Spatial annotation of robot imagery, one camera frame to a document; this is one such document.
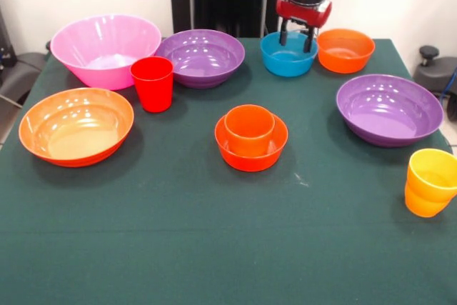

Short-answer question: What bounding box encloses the blue cable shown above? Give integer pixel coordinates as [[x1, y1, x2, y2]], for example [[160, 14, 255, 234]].
[[438, 69, 457, 101]]

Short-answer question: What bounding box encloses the pink bowl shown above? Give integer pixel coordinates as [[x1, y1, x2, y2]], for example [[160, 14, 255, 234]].
[[49, 14, 162, 91]]

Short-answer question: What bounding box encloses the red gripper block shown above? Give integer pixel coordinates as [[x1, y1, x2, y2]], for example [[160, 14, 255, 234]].
[[275, 0, 333, 54]]

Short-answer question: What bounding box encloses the large orange bowl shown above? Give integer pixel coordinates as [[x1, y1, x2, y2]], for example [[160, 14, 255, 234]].
[[18, 87, 135, 168]]

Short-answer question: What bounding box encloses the small orange bowl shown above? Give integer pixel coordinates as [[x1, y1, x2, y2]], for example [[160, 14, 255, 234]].
[[316, 29, 376, 74], [214, 114, 289, 173]]

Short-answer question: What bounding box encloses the blue bowl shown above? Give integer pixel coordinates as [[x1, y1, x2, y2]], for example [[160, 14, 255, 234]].
[[259, 31, 319, 78]]

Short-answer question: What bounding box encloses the purple bowl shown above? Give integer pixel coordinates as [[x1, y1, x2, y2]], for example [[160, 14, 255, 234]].
[[155, 29, 246, 90], [336, 74, 444, 148]]

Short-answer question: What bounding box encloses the light orange cup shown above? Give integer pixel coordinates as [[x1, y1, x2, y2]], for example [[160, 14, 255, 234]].
[[404, 180, 451, 219]]

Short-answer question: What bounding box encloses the yellow cup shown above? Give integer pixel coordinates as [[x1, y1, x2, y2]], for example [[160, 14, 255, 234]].
[[406, 148, 457, 204]]

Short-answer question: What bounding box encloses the black pedestal foot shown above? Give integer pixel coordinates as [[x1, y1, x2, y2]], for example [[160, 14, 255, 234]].
[[413, 45, 457, 94]]

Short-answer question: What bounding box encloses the black equipment frame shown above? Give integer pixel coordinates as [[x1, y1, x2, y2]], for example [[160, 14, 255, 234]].
[[0, 8, 16, 67]]

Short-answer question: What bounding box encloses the red cup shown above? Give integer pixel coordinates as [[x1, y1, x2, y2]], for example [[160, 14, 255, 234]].
[[129, 56, 175, 114]]

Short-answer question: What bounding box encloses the grey pedestal foot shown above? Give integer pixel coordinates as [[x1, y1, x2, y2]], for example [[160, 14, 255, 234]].
[[0, 52, 47, 97]]

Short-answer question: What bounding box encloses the dark green tablecloth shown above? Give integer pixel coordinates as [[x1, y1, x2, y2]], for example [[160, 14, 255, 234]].
[[0, 36, 457, 305]]

